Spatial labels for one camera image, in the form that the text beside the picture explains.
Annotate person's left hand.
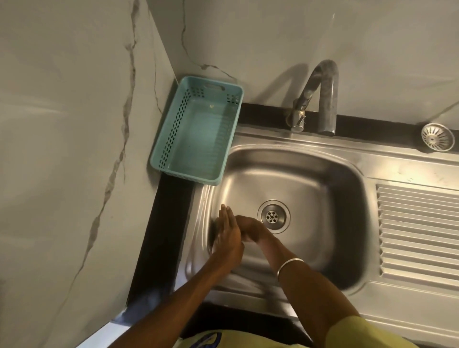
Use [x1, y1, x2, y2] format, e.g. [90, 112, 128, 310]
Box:
[211, 204, 245, 263]

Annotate person's right hand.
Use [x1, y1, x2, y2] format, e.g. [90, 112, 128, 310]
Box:
[235, 215, 275, 245]

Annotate person's left forearm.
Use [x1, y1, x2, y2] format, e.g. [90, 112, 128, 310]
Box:
[114, 251, 245, 348]

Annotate person's right forearm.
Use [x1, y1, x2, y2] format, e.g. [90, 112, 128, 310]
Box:
[256, 235, 361, 348]

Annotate round sink drain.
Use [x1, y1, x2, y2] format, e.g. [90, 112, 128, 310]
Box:
[257, 200, 292, 234]

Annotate silver bangle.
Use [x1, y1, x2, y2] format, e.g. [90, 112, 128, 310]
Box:
[276, 257, 306, 282]

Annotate teal plastic basket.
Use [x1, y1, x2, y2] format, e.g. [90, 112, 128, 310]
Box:
[149, 76, 244, 186]

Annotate stainless steel sink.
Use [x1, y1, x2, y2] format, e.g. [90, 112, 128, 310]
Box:
[175, 123, 459, 348]

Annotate steel sink faucet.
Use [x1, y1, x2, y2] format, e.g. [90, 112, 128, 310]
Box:
[285, 60, 340, 137]

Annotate yellow shirt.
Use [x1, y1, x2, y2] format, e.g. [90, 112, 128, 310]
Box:
[179, 315, 421, 348]

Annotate round metal sink strainer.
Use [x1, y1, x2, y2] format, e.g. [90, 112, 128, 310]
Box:
[421, 123, 455, 153]

